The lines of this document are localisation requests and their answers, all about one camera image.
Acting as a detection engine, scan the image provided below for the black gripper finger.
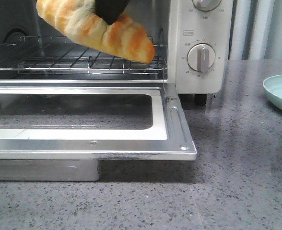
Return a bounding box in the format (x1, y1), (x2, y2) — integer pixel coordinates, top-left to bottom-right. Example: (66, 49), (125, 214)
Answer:
(95, 0), (129, 25)

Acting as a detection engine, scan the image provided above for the golden croissant bread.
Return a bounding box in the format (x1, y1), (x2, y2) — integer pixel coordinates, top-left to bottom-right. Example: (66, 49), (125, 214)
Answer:
(36, 0), (155, 63)

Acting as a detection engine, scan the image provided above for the oven glass door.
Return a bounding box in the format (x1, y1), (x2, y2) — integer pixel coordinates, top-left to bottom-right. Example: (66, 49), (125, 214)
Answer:
(0, 80), (197, 181)

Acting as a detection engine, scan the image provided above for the white Toshiba toaster oven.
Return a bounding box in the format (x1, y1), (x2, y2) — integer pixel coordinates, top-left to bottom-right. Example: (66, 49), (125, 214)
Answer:
(0, 0), (233, 105)

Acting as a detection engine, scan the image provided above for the temperature knob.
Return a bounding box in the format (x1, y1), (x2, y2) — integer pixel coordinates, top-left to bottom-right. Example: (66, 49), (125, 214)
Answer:
(192, 0), (221, 12)

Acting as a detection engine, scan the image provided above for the timer knob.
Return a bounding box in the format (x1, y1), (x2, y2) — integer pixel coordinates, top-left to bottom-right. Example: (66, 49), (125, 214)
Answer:
(187, 43), (215, 73)

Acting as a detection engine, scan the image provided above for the grey curtain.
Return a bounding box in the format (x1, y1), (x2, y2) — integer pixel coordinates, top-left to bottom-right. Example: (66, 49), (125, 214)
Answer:
(229, 0), (282, 60)

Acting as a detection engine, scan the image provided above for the light green plate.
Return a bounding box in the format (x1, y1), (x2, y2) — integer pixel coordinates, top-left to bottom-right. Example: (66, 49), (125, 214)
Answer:
(262, 75), (282, 110)

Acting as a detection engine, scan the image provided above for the metal wire oven rack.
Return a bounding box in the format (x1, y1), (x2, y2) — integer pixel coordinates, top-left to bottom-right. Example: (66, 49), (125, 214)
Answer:
(0, 36), (167, 74)

